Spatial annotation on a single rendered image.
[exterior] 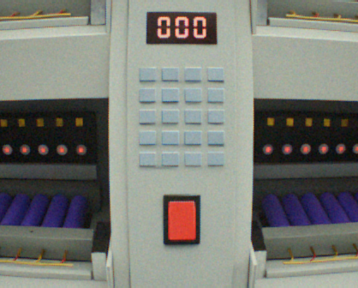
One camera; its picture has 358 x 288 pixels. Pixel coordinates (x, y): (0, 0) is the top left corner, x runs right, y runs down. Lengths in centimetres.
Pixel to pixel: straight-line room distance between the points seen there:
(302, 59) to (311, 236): 16
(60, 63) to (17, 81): 3
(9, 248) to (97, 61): 18
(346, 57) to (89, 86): 18
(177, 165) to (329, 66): 13
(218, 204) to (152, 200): 4
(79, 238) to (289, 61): 22
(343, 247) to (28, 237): 27
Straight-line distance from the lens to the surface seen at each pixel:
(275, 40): 34
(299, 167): 52
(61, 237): 41
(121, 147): 33
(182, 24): 33
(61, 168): 51
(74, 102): 53
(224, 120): 32
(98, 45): 33
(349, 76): 36
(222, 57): 33
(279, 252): 42
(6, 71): 35
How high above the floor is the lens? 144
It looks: 3 degrees down
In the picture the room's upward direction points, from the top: straight up
